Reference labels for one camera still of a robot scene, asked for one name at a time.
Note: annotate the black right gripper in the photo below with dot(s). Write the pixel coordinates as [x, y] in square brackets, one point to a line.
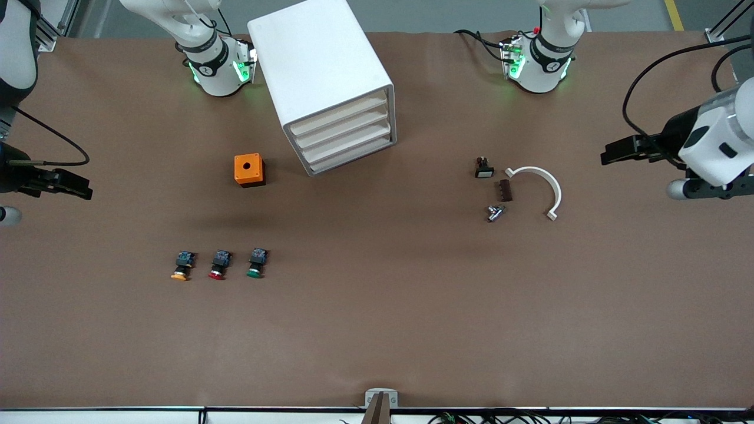
[13, 176]

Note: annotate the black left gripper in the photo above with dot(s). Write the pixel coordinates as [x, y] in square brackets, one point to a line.
[676, 133]

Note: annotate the green push button switch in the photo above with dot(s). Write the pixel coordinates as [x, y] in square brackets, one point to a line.
[257, 257]

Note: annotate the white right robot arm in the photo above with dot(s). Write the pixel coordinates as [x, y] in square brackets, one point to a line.
[215, 76]

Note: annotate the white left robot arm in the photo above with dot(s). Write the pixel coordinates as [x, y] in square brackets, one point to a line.
[539, 73]

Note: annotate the orange button box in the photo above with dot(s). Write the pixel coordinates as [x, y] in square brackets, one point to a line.
[240, 172]

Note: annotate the brown terminal block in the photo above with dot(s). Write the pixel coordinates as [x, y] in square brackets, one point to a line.
[506, 191]

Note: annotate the white curved bracket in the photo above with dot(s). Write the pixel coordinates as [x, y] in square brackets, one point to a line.
[554, 188]

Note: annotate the yellow push button switch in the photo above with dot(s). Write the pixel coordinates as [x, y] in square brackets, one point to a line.
[184, 261]

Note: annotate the aluminium frame profile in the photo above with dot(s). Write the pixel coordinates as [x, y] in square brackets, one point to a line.
[716, 36]
[68, 17]
[48, 38]

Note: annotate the black white rectangular switch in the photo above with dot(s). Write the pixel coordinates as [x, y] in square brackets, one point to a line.
[484, 171]

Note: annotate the silver key switch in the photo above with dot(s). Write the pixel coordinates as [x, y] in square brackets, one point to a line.
[495, 214]

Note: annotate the red push button switch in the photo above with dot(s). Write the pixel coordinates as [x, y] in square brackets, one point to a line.
[221, 259]

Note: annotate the white table edge rail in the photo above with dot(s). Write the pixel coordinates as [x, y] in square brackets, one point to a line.
[118, 417]

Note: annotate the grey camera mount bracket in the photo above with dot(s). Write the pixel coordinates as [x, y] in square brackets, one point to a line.
[371, 396]

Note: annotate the brown camera pole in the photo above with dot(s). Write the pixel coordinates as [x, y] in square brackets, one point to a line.
[377, 412]

